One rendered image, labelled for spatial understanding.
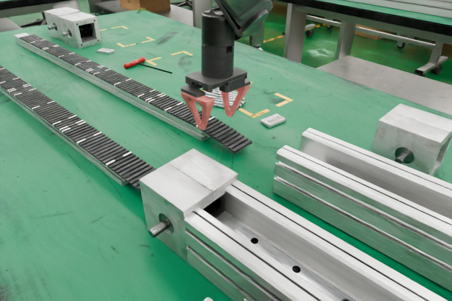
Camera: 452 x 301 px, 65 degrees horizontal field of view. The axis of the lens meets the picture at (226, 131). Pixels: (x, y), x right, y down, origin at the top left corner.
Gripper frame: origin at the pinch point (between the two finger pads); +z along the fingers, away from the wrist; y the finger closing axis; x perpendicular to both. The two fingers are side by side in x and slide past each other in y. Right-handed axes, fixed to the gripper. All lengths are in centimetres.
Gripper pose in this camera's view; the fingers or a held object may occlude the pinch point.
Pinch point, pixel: (216, 118)
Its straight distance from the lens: 68.1
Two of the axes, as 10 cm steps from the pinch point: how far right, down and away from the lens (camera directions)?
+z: -0.4, 8.7, 4.9
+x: -7.5, -3.5, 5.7
